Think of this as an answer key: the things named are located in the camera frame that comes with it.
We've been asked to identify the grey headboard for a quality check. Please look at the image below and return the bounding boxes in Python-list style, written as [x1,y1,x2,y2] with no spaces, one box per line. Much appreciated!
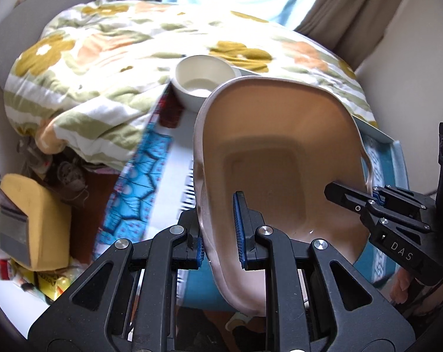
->
[0,0,112,77]

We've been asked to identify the pink square bowl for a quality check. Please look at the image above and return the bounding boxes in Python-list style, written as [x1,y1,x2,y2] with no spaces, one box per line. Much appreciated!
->
[193,76,374,316]

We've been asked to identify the dark tangled cloth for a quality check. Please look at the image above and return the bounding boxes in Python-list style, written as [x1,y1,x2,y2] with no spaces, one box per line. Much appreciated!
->
[56,154,90,206]

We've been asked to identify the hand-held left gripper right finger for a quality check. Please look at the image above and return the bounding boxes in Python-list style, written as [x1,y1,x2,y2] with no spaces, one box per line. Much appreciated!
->
[233,191,416,352]

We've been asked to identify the person's right hand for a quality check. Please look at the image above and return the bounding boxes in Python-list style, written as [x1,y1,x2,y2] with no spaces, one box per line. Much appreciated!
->
[390,268,443,319]

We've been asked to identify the floral striped blanket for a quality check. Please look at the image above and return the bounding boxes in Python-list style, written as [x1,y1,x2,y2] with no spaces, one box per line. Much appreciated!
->
[3,0,378,169]

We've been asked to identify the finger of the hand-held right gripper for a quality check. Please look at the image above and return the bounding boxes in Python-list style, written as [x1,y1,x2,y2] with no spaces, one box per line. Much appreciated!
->
[324,180,383,225]
[372,185,437,229]

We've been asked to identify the yellow snack packet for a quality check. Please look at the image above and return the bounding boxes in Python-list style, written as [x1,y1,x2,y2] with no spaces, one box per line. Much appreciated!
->
[38,268,79,299]

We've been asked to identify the yellow cushion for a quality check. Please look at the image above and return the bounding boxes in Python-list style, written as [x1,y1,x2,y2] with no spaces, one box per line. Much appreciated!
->
[0,173,72,270]

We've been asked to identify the blue patterned tablecloth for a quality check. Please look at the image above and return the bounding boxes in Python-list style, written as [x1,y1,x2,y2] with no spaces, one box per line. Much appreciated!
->
[93,81,398,301]

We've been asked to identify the white round bowl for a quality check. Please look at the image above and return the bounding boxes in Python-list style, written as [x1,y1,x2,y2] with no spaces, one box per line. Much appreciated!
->
[175,55,240,112]

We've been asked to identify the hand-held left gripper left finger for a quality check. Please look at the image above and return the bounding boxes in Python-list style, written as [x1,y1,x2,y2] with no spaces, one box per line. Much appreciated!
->
[28,209,207,352]

